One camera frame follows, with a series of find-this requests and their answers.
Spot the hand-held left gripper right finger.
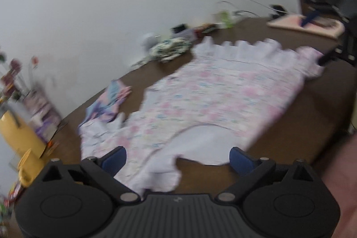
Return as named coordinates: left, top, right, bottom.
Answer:
left=215, top=147, right=321, bottom=203

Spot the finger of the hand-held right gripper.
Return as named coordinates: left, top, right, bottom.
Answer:
left=317, top=46, right=344, bottom=66
left=300, top=2, right=348, bottom=28

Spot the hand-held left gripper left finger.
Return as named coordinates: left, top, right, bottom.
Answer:
left=36, top=146, right=141, bottom=203

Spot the pink floral dress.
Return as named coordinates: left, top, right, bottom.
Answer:
left=78, top=37, right=327, bottom=194

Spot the pale pink board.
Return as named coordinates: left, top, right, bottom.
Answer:
left=266, top=13, right=345, bottom=39

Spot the small black device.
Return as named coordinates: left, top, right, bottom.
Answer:
left=269, top=4, right=286, bottom=18

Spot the blue and pink small garment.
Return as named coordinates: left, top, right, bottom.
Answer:
left=84, top=79, right=133, bottom=123

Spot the small orange tool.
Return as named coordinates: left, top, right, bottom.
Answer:
left=46, top=140, right=61, bottom=153

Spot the purple tissue box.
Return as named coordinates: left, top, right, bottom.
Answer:
left=35, top=112, right=62, bottom=144

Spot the green packet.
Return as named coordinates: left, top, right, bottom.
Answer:
left=218, top=11, right=235, bottom=29

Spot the yellow cup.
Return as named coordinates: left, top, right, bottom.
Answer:
left=17, top=149, right=46, bottom=188

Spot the pink textured vase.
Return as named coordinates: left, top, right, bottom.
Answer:
left=24, top=90, right=54, bottom=119

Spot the yellow thermos jug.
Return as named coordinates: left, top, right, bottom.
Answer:
left=0, top=110, right=46, bottom=160

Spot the colourful packet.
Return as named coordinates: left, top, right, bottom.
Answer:
left=0, top=182, right=23, bottom=217

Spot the grey tin box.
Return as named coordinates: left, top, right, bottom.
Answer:
left=178, top=29, right=197, bottom=41

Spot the green floral folded cloth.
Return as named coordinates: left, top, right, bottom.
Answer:
left=131, top=37, right=194, bottom=67

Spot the small black box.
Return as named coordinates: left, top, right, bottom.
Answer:
left=171, top=23, right=189, bottom=34

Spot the dried rose bouquet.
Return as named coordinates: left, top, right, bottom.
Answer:
left=0, top=51, right=40, bottom=105

